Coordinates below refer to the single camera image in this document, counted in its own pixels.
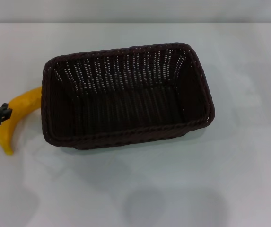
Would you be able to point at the dark brown woven basket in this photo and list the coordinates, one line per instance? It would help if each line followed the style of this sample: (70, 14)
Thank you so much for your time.
(130, 111)

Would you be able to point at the yellow banana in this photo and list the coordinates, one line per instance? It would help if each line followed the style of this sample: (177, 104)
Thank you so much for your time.
(24, 101)

